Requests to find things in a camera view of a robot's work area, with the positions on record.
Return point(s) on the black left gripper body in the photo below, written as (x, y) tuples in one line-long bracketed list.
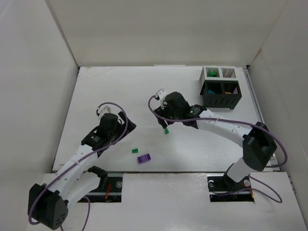
[(125, 123)]

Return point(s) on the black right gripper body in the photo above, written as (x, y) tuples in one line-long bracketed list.
[(160, 116)]

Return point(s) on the small green lego brick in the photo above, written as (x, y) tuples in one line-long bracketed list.
[(135, 150)]

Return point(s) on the purple lego brick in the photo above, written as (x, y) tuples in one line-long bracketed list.
[(144, 158)]

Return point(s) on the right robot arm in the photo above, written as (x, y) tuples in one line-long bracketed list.
[(255, 140)]

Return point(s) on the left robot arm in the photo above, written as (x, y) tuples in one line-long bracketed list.
[(48, 204)]

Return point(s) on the black slotted container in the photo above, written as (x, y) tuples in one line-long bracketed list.
[(220, 99)]

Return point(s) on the white slotted container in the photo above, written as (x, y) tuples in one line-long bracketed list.
[(222, 72)]

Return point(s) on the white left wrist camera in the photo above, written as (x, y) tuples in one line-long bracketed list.
[(102, 110)]

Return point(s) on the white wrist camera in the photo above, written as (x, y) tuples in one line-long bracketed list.
[(160, 96), (102, 110)]

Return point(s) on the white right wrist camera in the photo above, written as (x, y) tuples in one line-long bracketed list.
[(160, 96)]

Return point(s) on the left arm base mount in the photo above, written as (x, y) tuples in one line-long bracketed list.
[(110, 186)]

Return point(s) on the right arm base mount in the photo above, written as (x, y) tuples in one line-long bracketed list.
[(223, 189)]

